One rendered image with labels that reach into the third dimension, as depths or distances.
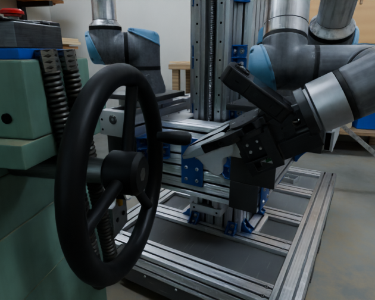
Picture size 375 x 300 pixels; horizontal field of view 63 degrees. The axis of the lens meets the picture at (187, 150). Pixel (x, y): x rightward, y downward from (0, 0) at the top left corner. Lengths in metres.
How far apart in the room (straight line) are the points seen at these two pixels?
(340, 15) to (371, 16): 2.91
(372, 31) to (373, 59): 3.34
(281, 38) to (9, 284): 0.57
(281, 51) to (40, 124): 0.37
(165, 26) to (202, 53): 2.76
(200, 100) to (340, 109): 0.79
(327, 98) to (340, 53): 0.12
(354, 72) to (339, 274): 1.30
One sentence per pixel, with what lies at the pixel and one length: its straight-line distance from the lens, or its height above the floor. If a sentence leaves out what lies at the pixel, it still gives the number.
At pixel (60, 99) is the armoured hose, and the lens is 0.41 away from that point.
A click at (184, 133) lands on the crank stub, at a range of 0.50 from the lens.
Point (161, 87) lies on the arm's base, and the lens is 1.18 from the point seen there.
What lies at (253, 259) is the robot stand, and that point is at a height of 0.21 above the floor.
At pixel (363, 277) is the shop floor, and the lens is 1.69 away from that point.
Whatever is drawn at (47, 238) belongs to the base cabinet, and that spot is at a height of 0.65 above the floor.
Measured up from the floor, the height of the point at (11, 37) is 0.98.
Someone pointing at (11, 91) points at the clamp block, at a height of 0.93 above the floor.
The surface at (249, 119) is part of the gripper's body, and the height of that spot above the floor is 0.87.
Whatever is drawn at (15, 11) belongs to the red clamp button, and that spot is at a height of 1.02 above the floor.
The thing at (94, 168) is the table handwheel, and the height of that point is 0.82.
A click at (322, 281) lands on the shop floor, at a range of 1.59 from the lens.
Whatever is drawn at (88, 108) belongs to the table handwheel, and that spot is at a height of 0.92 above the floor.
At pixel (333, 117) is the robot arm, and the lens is 0.45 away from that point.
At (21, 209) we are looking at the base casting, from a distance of 0.55.
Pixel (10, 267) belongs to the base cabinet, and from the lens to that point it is 0.56.
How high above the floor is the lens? 0.97
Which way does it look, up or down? 18 degrees down
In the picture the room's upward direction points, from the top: straight up
